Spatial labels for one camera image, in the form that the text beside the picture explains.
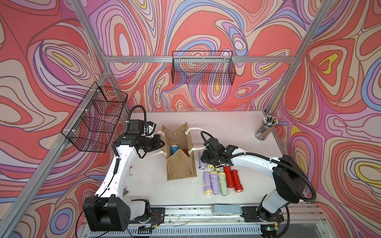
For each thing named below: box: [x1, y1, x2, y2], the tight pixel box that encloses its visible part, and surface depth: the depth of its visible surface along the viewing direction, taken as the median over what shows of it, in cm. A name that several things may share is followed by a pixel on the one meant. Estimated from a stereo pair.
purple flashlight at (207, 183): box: [203, 171, 213, 196], surface depth 82 cm
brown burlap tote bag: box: [148, 121, 206, 181], surface depth 85 cm
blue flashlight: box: [170, 144, 179, 155], surface depth 97 cm
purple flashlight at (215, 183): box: [209, 171, 221, 195], surface depth 82 cm
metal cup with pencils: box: [254, 115, 279, 141], surface depth 95 cm
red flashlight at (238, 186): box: [231, 169, 244, 193], surface depth 84 cm
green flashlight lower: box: [218, 172, 229, 196], surface depth 83 cm
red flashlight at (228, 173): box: [223, 165, 235, 188], surface depth 86 cm
